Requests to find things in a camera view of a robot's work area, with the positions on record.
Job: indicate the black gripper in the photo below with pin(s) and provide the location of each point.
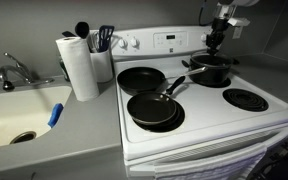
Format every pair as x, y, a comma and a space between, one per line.
218, 28

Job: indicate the glass lid with black knob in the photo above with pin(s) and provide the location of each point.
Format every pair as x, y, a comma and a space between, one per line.
210, 60

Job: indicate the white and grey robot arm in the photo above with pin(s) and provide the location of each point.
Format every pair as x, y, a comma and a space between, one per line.
234, 5

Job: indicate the black pot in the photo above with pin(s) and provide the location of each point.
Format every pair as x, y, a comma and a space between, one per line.
207, 75

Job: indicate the white stove knob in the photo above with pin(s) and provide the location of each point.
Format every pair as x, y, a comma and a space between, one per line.
203, 37
134, 42
123, 43

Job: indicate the exposed black coil burner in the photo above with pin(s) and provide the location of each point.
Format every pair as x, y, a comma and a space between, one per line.
245, 99

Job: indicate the large black frying pan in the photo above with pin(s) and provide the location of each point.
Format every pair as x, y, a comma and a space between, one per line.
140, 79

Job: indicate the black burner under small pan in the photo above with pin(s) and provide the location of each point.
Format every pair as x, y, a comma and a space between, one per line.
175, 121

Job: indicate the small black frying pan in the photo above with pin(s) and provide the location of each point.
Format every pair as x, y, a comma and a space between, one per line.
150, 107

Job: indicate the white electric stove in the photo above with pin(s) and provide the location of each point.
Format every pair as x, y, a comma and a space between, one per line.
204, 133

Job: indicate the blue slotted spatula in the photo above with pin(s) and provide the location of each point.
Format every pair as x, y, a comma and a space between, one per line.
105, 35

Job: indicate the white utensil holder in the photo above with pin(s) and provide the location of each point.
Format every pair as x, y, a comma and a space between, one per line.
101, 66

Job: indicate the metal whisk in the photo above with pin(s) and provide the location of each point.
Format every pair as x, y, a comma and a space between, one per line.
95, 40

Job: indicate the white dish towel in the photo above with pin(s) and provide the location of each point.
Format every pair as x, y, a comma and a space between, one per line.
210, 170

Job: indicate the black ladle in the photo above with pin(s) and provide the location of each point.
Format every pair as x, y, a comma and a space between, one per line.
82, 30

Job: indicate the white paper towel roll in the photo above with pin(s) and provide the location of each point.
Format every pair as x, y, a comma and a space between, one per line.
79, 70

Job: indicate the black flat utensil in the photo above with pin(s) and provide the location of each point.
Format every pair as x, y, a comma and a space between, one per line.
68, 33

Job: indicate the chrome sink faucet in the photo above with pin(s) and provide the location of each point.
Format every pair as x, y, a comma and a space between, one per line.
17, 68

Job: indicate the black faucet side sprayer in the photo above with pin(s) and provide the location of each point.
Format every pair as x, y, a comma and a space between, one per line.
8, 86

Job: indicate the cream kitchen sink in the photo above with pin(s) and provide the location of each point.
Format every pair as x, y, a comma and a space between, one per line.
14, 113

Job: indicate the metal sink drain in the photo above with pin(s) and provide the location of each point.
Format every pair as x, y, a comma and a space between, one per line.
23, 137

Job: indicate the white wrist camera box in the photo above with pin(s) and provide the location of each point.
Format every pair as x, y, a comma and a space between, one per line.
239, 22

